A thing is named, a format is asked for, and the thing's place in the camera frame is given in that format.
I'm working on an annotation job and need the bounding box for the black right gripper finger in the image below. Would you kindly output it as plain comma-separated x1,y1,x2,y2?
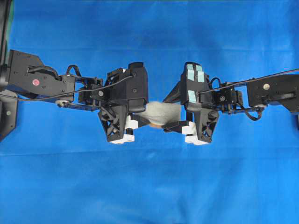
162,120,196,135

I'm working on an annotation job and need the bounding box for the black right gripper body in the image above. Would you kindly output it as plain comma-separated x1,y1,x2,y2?
164,81,219,145

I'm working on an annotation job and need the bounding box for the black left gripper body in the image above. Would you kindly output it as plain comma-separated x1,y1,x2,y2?
98,68,135,144

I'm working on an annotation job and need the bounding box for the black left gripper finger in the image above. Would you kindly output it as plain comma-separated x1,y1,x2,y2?
126,114,150,129

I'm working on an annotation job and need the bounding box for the grey and tan sponge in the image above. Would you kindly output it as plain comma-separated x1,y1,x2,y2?
139,101,181,128

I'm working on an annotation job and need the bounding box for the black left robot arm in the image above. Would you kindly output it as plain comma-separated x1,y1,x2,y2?
0,50,150,144

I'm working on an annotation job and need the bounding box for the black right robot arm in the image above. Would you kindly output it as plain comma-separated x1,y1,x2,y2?
162,68,299,145

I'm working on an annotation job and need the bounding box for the blue table cloth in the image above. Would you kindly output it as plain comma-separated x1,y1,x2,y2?
0,0,299,224

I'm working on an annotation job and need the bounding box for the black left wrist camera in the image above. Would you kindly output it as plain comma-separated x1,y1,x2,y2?
109,62,148,112

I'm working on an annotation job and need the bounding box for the black taped right wrist camera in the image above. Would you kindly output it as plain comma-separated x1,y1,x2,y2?
180,62,213,112

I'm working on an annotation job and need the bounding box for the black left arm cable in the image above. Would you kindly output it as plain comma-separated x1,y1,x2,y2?
0,72,136,101

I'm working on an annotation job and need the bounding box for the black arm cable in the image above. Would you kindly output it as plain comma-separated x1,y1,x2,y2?
0,72,136,101
196,69,299,95

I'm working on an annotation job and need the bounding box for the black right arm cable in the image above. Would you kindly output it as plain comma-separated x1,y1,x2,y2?
196,69,299,95

